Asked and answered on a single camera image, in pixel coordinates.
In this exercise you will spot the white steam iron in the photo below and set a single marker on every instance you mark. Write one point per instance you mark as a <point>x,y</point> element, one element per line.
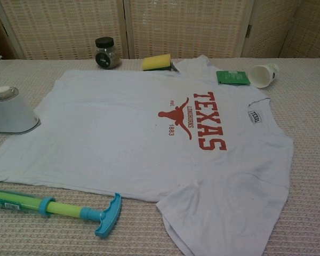
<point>10,113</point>

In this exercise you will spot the beige woven table cloth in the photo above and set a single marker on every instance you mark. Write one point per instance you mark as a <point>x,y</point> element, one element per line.
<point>309,120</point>

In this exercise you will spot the green paper packet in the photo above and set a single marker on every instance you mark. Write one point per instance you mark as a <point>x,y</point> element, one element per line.
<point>232,77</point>

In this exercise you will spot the glass jar with black lid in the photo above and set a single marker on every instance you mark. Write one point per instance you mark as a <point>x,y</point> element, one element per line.
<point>106,56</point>

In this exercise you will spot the white Texas Longhorns T-shirt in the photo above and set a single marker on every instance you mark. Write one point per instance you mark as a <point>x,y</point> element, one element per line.
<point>117,128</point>

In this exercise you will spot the woven folding screen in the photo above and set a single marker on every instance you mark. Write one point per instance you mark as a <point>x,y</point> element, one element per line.
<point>176,26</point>

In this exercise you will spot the white paper cup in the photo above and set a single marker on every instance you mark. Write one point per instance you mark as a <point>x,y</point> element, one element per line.
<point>262,75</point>

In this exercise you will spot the yellow and green sponge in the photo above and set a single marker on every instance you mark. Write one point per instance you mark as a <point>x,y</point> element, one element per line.
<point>153,63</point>

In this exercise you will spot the green and blue water pump toy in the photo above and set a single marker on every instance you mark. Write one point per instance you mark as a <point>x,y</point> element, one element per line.
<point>56,206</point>

